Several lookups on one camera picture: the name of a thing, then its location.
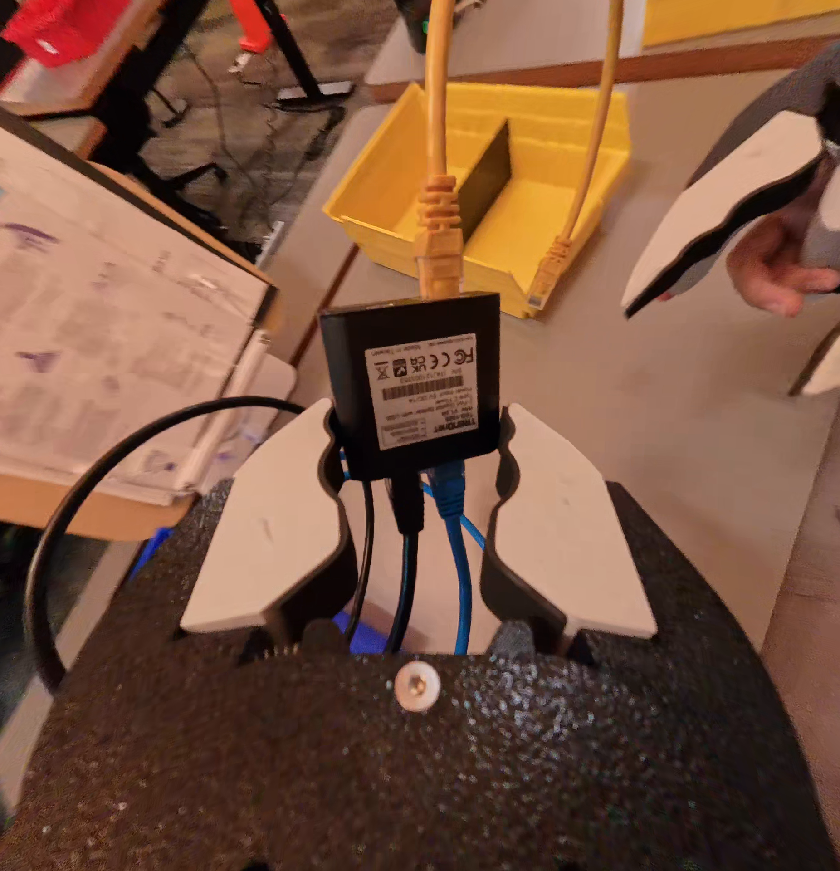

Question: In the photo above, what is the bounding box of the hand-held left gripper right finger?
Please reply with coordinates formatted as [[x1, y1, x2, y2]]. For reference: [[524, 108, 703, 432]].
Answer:
[[480, 403, 659, 641]]

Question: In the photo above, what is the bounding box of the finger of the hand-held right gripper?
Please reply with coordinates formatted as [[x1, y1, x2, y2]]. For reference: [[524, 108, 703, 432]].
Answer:
[[791, 318, 840, 397], [622, 109, 829, 319]]

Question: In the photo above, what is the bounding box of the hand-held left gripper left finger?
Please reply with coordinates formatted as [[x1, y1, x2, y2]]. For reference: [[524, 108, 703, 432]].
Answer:
[[181, 398, 360, 634]]

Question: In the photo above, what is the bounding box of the blue ethernet cable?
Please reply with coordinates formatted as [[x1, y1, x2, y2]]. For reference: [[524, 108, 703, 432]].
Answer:
[[338, 449, 489, 657]]

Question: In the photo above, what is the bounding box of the black ethernet cable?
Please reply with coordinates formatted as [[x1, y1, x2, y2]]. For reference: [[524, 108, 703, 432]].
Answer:
[[24, 395, 428, 691]]

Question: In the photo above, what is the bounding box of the black network splitter box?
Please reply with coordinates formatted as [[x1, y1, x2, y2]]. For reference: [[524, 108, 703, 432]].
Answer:
[[318, 291, 503, 480]]

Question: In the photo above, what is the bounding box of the yellow ethernet cable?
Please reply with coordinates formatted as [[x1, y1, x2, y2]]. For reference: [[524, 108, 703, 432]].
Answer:
[[415, 0, 625, 314]]

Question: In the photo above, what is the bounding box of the grey desk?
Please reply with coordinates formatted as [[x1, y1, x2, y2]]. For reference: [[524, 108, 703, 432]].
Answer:
[[0, 64, 840, 871]]

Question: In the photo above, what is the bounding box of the person's right hand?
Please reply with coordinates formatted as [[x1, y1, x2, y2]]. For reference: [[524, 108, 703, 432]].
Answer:
[[726, 204, 840, 318]]

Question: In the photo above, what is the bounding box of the white stand base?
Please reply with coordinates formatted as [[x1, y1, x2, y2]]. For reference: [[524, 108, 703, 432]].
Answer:
[[209, 332, 298, 477]]

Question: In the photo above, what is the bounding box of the tilted document board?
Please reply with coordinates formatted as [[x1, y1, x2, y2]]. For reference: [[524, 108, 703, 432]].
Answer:
[[0, 95, 281, 542]]

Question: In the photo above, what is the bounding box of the black bin divider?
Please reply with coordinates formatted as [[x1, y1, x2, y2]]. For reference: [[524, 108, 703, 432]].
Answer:
[[461, 119, 513, 239]]

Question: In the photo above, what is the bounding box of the printed instruction sheet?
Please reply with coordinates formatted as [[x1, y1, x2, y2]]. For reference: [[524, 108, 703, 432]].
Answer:
[[0, 119, 271, 504]]

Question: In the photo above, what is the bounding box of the black electronic device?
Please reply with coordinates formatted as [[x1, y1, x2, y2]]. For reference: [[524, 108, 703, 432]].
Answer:
[[395, 0, 431, 54]]

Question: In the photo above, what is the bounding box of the wooden table with black legs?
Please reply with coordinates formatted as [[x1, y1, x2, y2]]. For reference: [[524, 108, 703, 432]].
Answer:
[[0, 0, 353, 181]]

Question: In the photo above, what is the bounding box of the orange cone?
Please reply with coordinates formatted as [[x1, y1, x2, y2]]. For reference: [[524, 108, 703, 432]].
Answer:
[[230, 0, 273, 53]]

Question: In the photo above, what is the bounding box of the red storage bin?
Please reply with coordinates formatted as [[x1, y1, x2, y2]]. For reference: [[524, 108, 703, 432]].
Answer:
[[1, 0, 132, 69]]

